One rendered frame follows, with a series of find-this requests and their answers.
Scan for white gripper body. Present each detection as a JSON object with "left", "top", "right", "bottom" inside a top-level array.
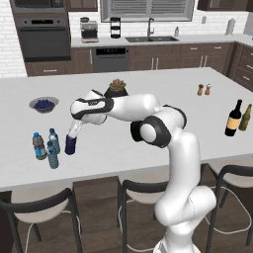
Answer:
[{"left": 67, "top": 119, "right": 84, "bottom": 138}]

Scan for dark blue plastic bottle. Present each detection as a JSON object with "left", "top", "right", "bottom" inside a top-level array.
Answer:
[{"left": 64, "top": 132, "right": 78, "bottom": 156}]

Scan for clear blue plastic water bottle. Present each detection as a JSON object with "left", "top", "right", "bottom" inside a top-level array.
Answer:
[
  {"left": 48, "top": 127, "right": 61, "bottom": 155},
  {"left": 45, "top": 140, "right": 60, "bottom": 170}
]

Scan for grey bowl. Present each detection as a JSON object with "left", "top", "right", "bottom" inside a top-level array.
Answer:
[{"left": 28, "top": 96, "right": 60, "bottom": 115}]

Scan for blueberries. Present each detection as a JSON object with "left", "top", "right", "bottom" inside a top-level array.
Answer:
[{"left": 33, "top": 99, "right": 56, "bottom": 111}]

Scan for grey bottle with blue label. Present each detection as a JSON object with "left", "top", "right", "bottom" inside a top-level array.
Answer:
[{"left": 32, "top": 131, "right": 47, "bottom": 161}]

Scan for succulent in black pot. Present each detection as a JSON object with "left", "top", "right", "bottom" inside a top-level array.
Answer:
[{"left": 103, "top": 78, "right": 129, "bottom": 99}]

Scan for brown drawer under oven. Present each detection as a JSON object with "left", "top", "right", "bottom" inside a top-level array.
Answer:
[{"left": 25, "top": 60, "right": 75, "bottom": 78}]

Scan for grey dishwasher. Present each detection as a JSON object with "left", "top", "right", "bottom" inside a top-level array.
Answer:
[{"left": 91, "top": 45, "right": 130, "bottom": 74}]

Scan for black stool with beige seat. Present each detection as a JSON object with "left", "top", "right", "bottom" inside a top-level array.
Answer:
[
  {"left": 117, "top": 178, "right": 171, "bottom": 253},
  {"left": 205, "top": 160, "right": 253, "bottom": 253},
  {"left": 0, "top": 187, "right": 84, "bottom": 253}
]

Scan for silver coffee machine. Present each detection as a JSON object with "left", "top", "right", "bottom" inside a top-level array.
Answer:
[{"left": 79, "top": 16, "right": 100, "bottom": 44}]

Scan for black tiered stand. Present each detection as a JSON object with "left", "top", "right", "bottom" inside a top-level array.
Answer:
[{"left": 109, "top": 16, "right": 122, "bottom": 40}]

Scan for dark sink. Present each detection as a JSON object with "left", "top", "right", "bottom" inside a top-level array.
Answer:
[{"left": 125, "top": 35, "right": 180, "bottom": 43}]

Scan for brown base cupboards run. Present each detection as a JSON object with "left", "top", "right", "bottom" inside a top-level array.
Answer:
[{"left": 70, "top": 42, "right": 239, "bottom": 75}]

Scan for grey tap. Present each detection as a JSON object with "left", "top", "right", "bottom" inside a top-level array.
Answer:
[{"left": 146, "top": 17, "right": 156, "bottom": 39}]

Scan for window with grey blinds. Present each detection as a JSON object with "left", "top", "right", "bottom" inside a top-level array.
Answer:
[{"left": 100, "top": 0, "right": 196, "bottom": 23}]

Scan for dark wine bottle, tan label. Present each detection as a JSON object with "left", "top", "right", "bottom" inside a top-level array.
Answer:
[{"left": 223, "top": 99, "right": 244, "bottom": 137}]

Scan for green glass bottle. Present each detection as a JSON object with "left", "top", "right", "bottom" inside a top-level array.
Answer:
[{"left": 238, "top": 103, "right": 253, "bottom": 132}]

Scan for brown side cupboards run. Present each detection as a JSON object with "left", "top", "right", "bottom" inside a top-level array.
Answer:
[{"left": 226, "top": 42, "right": 253, "bottom": 93}]

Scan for white paper towel roll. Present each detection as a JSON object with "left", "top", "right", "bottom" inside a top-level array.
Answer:
[{"left": 224, "top": 18, "right": 237, "bottom": 37}]

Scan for black wall oven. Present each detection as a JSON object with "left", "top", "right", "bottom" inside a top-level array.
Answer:
[{"left": 11, "top": 12, "right": 72, "bottom": 63}]

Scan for brown wall cupboard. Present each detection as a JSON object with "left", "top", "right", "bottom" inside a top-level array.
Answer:
[
  {"left": 197, "top": 0, "right": 253, "bottom": 12},
  {"left": 65, "top": 0, "right": 99, "bottom": 13}
]

